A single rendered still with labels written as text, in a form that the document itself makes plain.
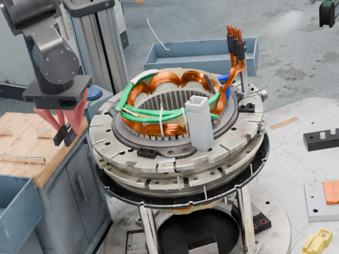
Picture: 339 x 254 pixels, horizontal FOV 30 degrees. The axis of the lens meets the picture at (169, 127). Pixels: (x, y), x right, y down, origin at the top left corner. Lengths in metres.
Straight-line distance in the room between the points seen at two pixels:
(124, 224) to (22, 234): 0.32
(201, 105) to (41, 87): 0.26
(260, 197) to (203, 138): 0.40
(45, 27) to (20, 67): 2.64
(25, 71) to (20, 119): 2.26
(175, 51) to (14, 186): 0.55
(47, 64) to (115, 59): 0.66
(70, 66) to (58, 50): 0.03
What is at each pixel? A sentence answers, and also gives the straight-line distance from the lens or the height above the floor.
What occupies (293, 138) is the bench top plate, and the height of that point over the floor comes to 0.78.
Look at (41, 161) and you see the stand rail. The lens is 1.16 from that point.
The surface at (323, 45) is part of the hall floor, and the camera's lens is 3.79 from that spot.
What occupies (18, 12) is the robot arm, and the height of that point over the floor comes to 1.38.
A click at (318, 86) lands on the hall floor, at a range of 3.37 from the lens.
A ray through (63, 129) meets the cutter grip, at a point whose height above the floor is 1.14.
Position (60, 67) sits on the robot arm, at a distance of 0.94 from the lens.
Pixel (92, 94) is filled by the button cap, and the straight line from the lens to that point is 1.39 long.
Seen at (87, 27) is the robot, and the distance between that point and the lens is 1.53.
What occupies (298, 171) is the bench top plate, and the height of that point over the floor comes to 0.78.
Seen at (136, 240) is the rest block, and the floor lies 0.84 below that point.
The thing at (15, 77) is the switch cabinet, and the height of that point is 0.17.
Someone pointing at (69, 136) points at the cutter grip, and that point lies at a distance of 1.07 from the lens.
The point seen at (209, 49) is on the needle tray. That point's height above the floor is 1.04.
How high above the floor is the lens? 1.70
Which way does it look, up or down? 32 degrees down
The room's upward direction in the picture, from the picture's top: 11 degrees counter-clockwise
